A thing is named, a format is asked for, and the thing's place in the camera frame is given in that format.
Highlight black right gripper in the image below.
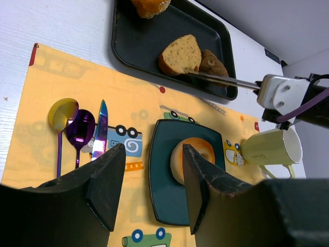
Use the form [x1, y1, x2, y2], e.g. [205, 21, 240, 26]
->
[262, 74, 328, 129]

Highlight right blue table label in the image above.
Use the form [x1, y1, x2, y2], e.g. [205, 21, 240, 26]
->
[264, 48, 281, 64]

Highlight iridescent table knife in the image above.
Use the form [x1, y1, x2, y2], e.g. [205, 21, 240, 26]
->
[91, 99, 108, 161]

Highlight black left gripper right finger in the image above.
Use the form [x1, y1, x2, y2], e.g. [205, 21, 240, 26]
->
[182, 145, 267, 235]

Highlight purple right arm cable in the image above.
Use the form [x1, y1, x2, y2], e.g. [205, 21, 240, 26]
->
[277, 87, 329, 124]

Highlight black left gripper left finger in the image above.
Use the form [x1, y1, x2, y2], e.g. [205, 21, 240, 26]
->
[17, 143, 126, 232]

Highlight brown chocolate bread roll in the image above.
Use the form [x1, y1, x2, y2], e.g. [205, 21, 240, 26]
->
[199, 49, 229, 77]

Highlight black baking tray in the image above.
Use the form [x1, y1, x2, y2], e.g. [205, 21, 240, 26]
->
[111, 1, 238, 101]

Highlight silver metal tongs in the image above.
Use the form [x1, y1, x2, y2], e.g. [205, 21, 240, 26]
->
[187, 71, 260, 90]

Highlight purple iridescent spoon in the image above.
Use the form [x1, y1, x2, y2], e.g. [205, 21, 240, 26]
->
[65, 109, 95, 169]

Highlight large orange bread loaf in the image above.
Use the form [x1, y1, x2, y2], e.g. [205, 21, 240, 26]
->
[131, 0, 171, 19]

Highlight pale green mug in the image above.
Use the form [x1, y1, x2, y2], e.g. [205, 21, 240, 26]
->
[241, 128, 303, 179]

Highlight dark teal square plate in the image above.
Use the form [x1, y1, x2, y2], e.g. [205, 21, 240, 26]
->
[149, 119, 226, 226]

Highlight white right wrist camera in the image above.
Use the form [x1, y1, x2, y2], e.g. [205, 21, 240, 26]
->
[257, 75, 309, 115]

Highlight seeded bread slice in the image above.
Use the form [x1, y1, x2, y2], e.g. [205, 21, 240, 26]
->
[158, 34, 202, 76]

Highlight orange glazed donut bread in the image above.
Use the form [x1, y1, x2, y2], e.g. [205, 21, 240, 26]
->
[170, 137, 215, 185]

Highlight yellow cartoon car placemat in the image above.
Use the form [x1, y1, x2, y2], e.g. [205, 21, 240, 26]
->
[2, 44, 259, 246]

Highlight gold bowl spoon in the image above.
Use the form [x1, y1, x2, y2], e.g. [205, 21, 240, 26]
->
[48, 98, 79, 177]

